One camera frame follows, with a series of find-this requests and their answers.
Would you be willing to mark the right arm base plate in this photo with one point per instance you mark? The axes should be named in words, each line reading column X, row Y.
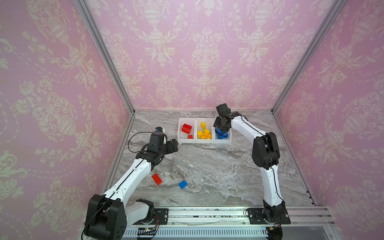
column 260, row 216

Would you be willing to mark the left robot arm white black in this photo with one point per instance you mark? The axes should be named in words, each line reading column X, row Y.
column 108, row 215

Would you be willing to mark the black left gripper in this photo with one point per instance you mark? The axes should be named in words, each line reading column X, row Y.
column 171, row 149

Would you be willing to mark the left white plastic bin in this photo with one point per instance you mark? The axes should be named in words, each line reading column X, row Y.
column 182, row 137

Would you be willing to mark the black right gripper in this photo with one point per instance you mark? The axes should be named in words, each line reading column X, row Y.
column 220, row 127

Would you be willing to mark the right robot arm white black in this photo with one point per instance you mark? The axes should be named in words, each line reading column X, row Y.
column 265, row 153

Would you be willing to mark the aluminium corner post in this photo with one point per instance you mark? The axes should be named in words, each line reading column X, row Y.
column 319, row 35
column 102, row 48

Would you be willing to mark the aluminium corner post left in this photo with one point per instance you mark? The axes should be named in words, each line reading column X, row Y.
column 102, row 48

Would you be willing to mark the white plastic bin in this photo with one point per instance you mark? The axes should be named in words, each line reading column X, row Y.
column 224, row 140
column 209, row 123
column 182, row 137

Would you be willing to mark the aluminium front rail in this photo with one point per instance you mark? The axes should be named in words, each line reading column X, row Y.
column 231, row 223

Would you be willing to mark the middle white plastic bin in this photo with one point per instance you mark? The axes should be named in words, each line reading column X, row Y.
column 209, row 123

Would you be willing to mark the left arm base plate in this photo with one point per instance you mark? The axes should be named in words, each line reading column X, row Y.
column 160, row 216

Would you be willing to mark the right white plastic bin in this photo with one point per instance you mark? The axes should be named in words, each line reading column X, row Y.
column 224, row 140

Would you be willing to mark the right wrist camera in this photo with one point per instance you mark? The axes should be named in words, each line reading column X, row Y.
column 223, row 110

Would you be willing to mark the aluminium corner post right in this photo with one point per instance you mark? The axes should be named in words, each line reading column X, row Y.
column 319, row 35

